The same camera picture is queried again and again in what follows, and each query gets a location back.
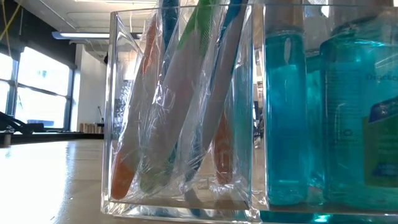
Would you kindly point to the green toothbrush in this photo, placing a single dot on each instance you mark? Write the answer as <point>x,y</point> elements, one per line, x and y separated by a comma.
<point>182,77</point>

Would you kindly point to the blue toothbrush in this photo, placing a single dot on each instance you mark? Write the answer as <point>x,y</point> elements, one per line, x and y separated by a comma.
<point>170,18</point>
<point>222,77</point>

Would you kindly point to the orange toothbrush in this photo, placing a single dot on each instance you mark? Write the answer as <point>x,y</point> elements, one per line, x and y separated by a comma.
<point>124,177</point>
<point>224,149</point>

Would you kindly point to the clear acrylic organizer box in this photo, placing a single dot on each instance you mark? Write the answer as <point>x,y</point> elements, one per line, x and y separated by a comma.
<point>112,93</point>

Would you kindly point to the wooden blocks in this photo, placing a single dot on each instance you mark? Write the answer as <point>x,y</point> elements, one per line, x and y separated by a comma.
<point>90,128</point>

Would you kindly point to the long fluorescent ceiling light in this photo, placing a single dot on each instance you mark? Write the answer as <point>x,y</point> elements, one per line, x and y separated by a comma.
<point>84,35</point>

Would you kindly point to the large glass window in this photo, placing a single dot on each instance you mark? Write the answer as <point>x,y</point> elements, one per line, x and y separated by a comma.
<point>40,105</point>

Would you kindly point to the black ceiling camera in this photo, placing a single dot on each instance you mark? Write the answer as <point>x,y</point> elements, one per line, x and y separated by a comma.
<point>106,58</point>

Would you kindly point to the black aluminium table frame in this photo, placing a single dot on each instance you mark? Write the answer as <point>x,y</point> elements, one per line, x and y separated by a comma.
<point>46,137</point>

